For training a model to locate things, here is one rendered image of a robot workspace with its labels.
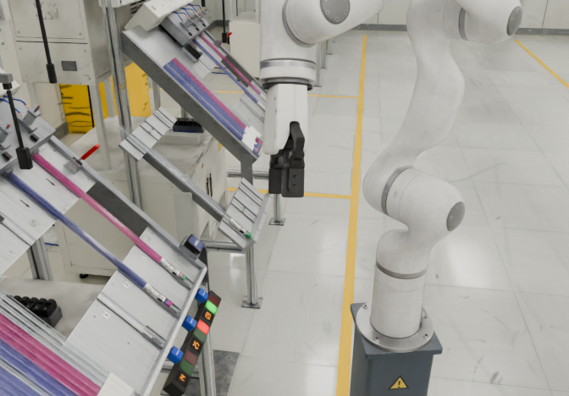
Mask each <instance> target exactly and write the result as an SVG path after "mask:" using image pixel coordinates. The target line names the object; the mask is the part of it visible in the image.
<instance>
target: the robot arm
mask: <svg viewBox="0 0 569 396"><path fill-rule="evenodd" d="M391 1H393V0H261V25H260V69H259V80H260V81H261V82H262V83H264V84H262V88H263V89H264V90H267V91H268V93H267V99H266V107H265V118H264V132H263V147H262V150H263V152H264V153H265V154H266V155H270V161H269V169H268V193H269V194H281V195H282V197H284V198H302V197H303V196H304V179H305V169H304V168H305V161H304V156H305V154H304V153H305V151H306V150H307V138H308V104H307V102H308V99H307V91H311V90H312V85H311V84H313V83H315V82H316V68H317V47H318V43H319V42H320V41H325V40H328V39H330V38H333V37H335V36H338V35H340V34H342V33H344V32H346V31H348V30H350V29H352V28H354V27H356V26H358V25H360V24H361V23H363V22H365V21H367V20H369V19H371V18H372V17H374V16H375V15H377V14H378V13H379V12H380V11H381V10H382V8H383V6H384V5H385V4H386V3H389V2H391ZM521 21H522V5H521V2H520V0H412V1H411V3H410V5H409V8H408V10H407V15H406V29H407V33H408V35H409V38H410V41H411V43H412V47H413V50H414V52H415V55H416V60H417V79H416V84H415V87H414V91H413V94H412V99H411V103H410V106H409V109H408V112H407V114H406V118H405V120H404V122H403V124H402V125H401V128H400V129H399V131H398V133H397V135H396V136H395V138H394V139H393V140H392V141H391V143H390V144H389V145H388V146H387V147H386V149H385V150H384V151H383V152H382V153H381V154H380V155H379V156H378V158H377V159H376V160H375V161H374V162H373V164H372V165H371V167H370V168H369V169H368V171H367V173H366V174H365V177H364V180H363V183H362V192H363V195H364V198H365V200H366V201H367V203H368V204H369V205H370V206H371V207H372V208H374V209H375V210H377V211H379V212H382V213H383V214H384V215H387V216H389V217H392V218H394V219H395V220H397V221H399V222H401V223H404V224H405V225H406V226H407V227H408V229H394V230H390V231H388V232H386V233H384V234H383V235H382V236H381V237H380V239H379V241H378V246H377V252H376V261H375V270H374V279H373V297H372V300H371V301H368V302H367V303H366V304H364V305H363V306H362V307H361V308H360V309H359V311H358V312H357V314H356V327H357V330H358V332H359V333H360V334H361V335H362V337H363V338H365V339H366V340H367V341H368V342H369V343H370V344H372V345H374V346H376V347H378V348H380V349H384V350H388V351H391V352H398V353H405V352H412V351H415V350H418V349H421V348H423V347H424V346H425V345H427V344H428V343H429V342H430V340H431V339H432V337H433V334H434V324H433V321H432V319H431V317H430V316H429V314H428V313H427V309H426V308H423V309H422V307H423V296H424V290H425V283H426V277H427V271H428V260H429V256H430V252H431V250H432V248H433V247H434V245H435V244H436V243H437V242H439V241H440V240H441V239H443V238H444V237H445V236H447V235H448V234H450V233H451V232H453V231H454V230H455V229H456V228H457V227H458V226H459V225H460V224H461V222H462V220H463V218H464V215H465V201H464V199H463V196H462V194H461V192H460V191H459V190H458V189H457V188H456V187H455V186H454V185H452V184H450V183H448V182H446V181H444V180H443V179H439V178H437V177H434V176H433V175H430V174H428V173H424V172H422V171H419V170H417V169H415V168H414V167H413V165H414V162H415V160H416V159H417V157H418V155H419V154H420V153H422V152H423V151H426V150H428V149H430V148H433V147H435V146H437V145H439V144H440V143H441V142H442V141H444V140H445V139H446V137H447V136H448V135H449V133H450V132H451V130H452V128H453V126H454V124H455V121H456V118H457V115H458V113H459V110H460V107H461V102H462V99H463V96H464V91H465V81H464V78H463V76H462V73H461V71H460V70H459V68H458V67H457V65H456V63H455V61H454V59H453V57H452V56H451V53H450V41H451V40H452V38H453V39H457V40H463V41H471V42H476V43H481V44H497V43H501V42H503V41H506V40H508V39H509V38H511V37H512V36H513V35H514V34H515V33H516V31H517V30H518V28H519V26H520V25H521ZM289 157H290V158H289Z"/></svg>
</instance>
